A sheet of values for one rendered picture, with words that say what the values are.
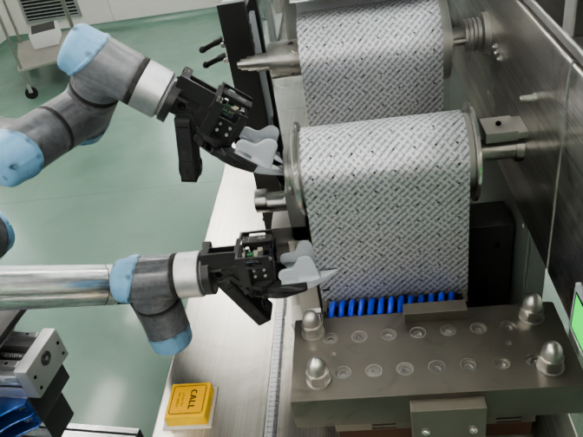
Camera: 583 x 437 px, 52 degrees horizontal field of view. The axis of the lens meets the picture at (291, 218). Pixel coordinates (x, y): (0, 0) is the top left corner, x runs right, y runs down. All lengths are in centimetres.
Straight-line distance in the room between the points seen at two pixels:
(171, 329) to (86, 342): 167
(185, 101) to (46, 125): 19
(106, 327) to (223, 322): 156
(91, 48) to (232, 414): 61
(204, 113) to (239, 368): 47
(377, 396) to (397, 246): 23
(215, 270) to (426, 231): 33
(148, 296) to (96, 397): 150
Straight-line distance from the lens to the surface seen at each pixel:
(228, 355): 115
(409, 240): 94
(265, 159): 92
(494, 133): 90
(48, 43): 584
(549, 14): 84
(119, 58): 90
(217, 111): 88
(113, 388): 247
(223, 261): 95
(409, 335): 95
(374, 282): 98
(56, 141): 92
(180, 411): 106
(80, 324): 280
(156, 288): 98
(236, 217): 149
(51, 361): 157
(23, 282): 109
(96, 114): 96
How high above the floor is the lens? 172
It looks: 35 degrees down
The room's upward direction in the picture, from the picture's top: 11 degrees counter-clockwise
